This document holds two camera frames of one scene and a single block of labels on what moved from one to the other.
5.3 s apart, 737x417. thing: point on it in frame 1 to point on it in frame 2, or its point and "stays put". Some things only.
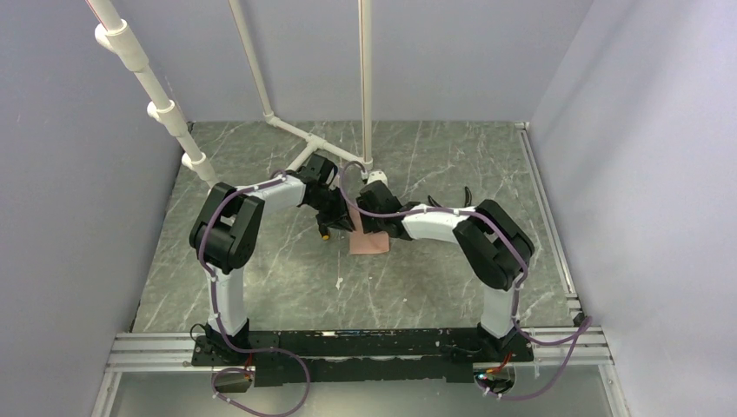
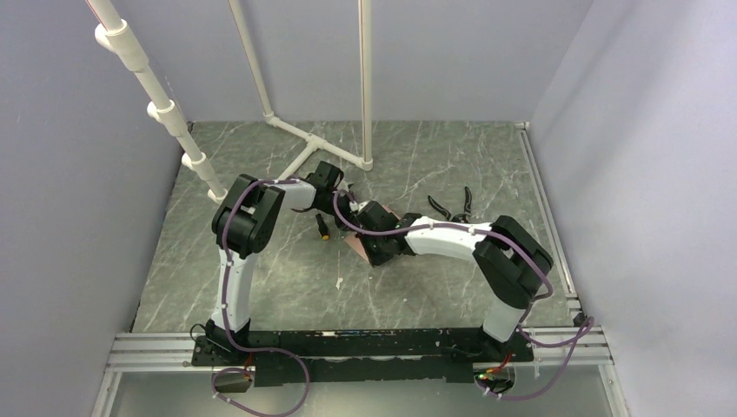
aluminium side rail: x=552 y=223 stays put
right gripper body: x=371 y=223 to x=378 y=254
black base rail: x=303 y=356 stays put
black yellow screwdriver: x=324 y=232 stays put
